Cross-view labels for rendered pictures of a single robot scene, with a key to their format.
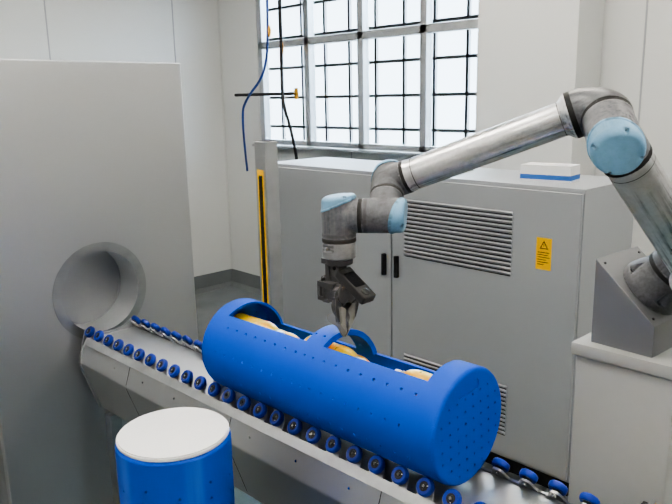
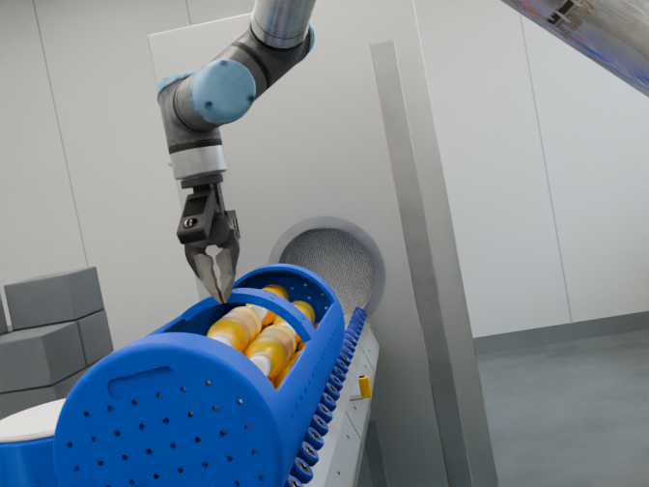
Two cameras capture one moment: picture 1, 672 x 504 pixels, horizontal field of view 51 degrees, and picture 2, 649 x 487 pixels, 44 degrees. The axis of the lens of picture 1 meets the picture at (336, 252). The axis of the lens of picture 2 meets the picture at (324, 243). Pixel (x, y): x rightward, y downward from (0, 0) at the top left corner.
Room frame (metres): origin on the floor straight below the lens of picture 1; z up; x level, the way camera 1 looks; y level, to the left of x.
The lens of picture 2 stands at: (1.11, -1.19, 1.37)
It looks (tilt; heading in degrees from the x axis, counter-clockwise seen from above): 4 degrees down; 52
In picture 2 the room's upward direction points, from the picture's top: 11 degrees counter-clockwise
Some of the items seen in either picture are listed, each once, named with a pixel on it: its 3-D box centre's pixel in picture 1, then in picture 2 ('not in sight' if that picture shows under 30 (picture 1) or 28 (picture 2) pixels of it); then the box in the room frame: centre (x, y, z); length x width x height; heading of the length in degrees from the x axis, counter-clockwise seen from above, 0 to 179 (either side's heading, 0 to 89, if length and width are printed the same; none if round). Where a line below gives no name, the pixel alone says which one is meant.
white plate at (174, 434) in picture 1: (173, 432); (60, 415); (1.62, 0.42, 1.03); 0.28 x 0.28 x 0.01
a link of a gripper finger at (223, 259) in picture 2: (343, 317); (229, 272); (1.81, -0.02, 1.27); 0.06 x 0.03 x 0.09; 45
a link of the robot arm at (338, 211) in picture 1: (339, 217); (189, 113); (1.79, -0.01, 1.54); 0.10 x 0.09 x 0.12; 82
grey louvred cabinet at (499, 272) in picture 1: (420, 295); not in sight; (3.86, -0.48, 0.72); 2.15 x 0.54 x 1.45; 44
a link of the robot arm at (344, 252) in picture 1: (338, 250); (197, 165); (1.79, -0.01, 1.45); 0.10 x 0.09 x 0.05; 135
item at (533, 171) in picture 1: (549, 172); not in sight; (3.26, -1.01, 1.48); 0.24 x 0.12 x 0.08; 52
